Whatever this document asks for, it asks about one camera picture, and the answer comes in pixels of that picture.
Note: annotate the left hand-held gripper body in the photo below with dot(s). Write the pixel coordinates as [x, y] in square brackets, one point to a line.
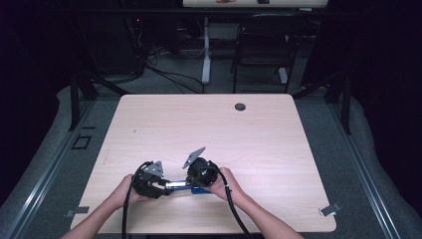
[147, 182]

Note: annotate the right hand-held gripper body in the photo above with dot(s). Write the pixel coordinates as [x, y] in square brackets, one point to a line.
[200, 174]

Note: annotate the blue stapler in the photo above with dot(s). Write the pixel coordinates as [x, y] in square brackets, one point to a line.
[180, 185]

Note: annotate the person's left hand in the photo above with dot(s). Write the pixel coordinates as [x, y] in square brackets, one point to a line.
[126, 194]

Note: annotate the person's right hand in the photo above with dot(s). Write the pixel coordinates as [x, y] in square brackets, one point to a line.
[225, 186]

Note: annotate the grey tape strip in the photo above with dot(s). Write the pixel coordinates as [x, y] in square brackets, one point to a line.
[78, 211]
[330, 209]

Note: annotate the black table grommet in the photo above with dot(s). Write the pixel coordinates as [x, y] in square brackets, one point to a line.
[240, 107]

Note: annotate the short black tape strip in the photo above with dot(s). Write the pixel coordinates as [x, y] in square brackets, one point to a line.
[88, 127]

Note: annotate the black metal stand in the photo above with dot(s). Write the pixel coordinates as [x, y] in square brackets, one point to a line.
[346, 106]
[74, 99]

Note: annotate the white desk leg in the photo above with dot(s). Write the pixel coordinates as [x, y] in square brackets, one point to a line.
[283, 75]
[206, 49]

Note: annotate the dark computer case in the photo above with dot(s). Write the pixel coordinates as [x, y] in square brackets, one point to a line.
[116, 43]

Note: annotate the black folding chair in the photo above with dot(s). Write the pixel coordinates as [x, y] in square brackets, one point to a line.
[265, 43]

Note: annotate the small black device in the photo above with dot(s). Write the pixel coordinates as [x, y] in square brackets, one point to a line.
[263, 1]

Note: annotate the aluminium floor rail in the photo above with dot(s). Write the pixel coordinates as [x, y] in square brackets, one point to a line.
[368, 179]
[49, 172]

